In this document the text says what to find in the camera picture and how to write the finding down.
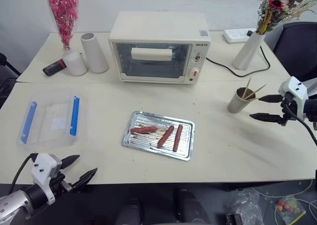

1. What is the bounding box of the white power strip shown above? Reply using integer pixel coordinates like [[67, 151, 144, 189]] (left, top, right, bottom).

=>
[[222, 27, 258, 45]]

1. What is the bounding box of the dried sunflower bouquet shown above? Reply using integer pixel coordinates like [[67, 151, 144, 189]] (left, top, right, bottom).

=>
[[253, 0, 317, 35]]

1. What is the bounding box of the white tall paper cup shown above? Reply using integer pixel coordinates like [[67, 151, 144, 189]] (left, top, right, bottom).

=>
[[80, 32, 110, 74]]

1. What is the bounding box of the black and red flashlight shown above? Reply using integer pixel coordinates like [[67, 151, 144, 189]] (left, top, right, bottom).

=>
[[42, 58, 66, 77]]

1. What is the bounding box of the silver metal baking tray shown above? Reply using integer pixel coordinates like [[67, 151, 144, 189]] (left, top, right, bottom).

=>
[[121, 111, 196, 162]]

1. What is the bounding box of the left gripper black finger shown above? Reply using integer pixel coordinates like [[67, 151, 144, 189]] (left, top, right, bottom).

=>
[[60, 155, 81, 171], [71, 168, 99, 192]]

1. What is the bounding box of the dark chair at table side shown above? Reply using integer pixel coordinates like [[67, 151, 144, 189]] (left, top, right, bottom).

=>
[[0, 52, 22, 109]]

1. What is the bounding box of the clear crumpled plastic bag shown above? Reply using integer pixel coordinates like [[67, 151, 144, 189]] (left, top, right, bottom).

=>
[[224, 187, 264, 225]]

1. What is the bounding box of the smooth red sausage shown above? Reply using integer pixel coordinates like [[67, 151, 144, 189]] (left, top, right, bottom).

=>
[[157, 125, 175, 148], [173, 123, 184, 152]]

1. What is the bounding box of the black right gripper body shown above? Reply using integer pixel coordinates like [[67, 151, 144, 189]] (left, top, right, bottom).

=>
[[278, 92, 298, 127]]

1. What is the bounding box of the white floor cable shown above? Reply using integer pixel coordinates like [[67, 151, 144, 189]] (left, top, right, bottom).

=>
[[250, 177, 317, 225]]

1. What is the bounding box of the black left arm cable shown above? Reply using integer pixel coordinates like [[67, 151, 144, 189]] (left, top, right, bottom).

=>
[[8, 153, 38, 194]]

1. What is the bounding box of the pink dried flower bunch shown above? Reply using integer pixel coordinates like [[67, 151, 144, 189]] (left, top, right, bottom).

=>
[[47, 0, 80, 51]]

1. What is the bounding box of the wrinkled red sausage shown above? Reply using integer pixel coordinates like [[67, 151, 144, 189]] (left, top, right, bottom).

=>
[[130, 126, 159, 134]]

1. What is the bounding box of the black oven power cable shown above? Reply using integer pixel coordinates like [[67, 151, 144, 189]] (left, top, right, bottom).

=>
[[206, 45, 270, 78]]

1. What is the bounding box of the clear box with blue clips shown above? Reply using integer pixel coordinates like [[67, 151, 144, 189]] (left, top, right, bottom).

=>
[[16, 90, 87, 149]]

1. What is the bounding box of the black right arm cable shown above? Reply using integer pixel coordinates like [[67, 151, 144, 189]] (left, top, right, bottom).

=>
[[284, 93, 317, 147]]

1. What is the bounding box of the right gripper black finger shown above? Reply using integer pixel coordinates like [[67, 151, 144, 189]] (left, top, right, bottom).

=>
[[258, 94, 283, 103], [249, 112, 283, 123]]

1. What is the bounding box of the black office chair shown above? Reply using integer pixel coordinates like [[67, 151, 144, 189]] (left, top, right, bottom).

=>
[[272, 21, 317, 82]]

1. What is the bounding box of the small black box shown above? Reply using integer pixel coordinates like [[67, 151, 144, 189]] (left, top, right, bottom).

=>
[[225, 213, 245, 225]]

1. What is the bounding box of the white twisted tall vase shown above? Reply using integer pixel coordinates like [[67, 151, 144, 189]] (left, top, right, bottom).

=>
[[231, 32, 266, 71]]

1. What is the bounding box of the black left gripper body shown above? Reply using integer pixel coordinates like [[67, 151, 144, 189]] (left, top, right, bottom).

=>
[[50, 172, 75, 195]]

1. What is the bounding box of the grey metal cup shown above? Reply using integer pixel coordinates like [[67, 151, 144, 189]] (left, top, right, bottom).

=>
[[227, 87, 257, 114]]

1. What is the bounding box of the bag of colourful items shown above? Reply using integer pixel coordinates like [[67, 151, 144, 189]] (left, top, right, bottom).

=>
[[273, 195, 307, 225]]

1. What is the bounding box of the thin wooden stick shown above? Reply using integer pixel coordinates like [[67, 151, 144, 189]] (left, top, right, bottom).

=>
[[246, 84, 267, 99], [242, 77, 252, 100]]

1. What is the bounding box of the white round short vase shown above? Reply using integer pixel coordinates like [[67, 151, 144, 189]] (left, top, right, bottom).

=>
[[62, 48, 88, 76]]

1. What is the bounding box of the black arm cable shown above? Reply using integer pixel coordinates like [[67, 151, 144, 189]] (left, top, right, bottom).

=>
[[8, 153, 38, 194], [284, 93, 317, 147]]

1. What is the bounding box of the cream toaster oven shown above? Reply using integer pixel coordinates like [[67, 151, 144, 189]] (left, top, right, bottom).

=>
[[108, 10, 211, 85]]

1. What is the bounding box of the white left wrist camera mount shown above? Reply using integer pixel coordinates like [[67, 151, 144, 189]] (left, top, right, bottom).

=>
[[30, 153, 62, 206]]

